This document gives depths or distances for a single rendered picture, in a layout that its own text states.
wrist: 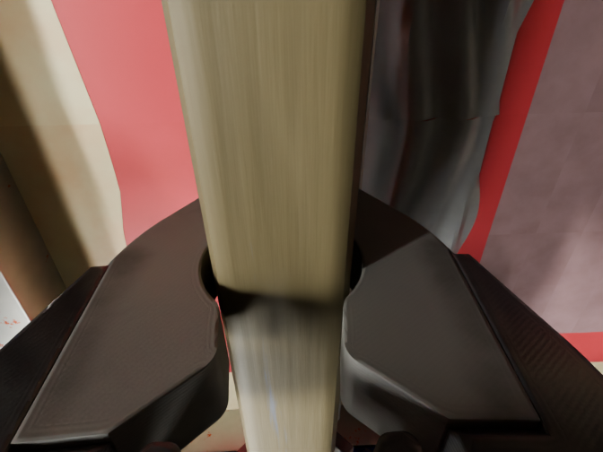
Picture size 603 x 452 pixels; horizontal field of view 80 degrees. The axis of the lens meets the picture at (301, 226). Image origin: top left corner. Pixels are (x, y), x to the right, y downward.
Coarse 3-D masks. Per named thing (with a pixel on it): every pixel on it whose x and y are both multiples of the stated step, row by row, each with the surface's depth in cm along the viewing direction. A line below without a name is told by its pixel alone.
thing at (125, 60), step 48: (96, 0) 15; (144, 0) 15; (576, 0) 16; (96, 48) 16; (144, 48) 16; (528, 48) 17; (576, 48) 17; (96, 96) 17; (144, 96) 17; (528, 96) 18; (576, 96) 18
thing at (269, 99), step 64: (192, 0) 5; (256, 0) 5; (320, 0) 5; (192, 64) 5; (256, 64) 5; (320, 64) 5; (192, 128) 6; (256, 128) 5; (320, 128) 6; (256, 192) 6; (320, 192) 6; (256, 256) 7; (320, 256) 7; (256, 320) 8; (320, 320) 8; (256, 384) 9; (320, 384) 9; (256, 448) 11; (320, 448) 11
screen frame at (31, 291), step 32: (0, 160) 19; (0, 192) 19; (0, 224) 18; (32, 224) 21; (0, 256) 18; (32, 256) 21; (0, 288) 19; (32, 288) 21; (64, 288) 23; (0, 320) 20; (224, 416) 31; (352, 416) 31; (192, 448) 29; (224, 448) 29
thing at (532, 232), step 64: (128, 128) 18; (512, 128) 19; (576, 128) 19; (128, 192) 20; (192, 192) 20; (512, 192) 21; (576, 192) 21; (512, 256) 24; (576, 256) 24; (576, 320) 27
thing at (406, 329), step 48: (384, 240) 9; (432, 240) 9; (384, 288) 7; (432, 288) 7; (384, 336) 6; (432, 336) 6; (480, 336) 6; (384, 384) 6; (432, 384) 5; (480, 384) 5; (384, 432) 6; (432, 432) 5
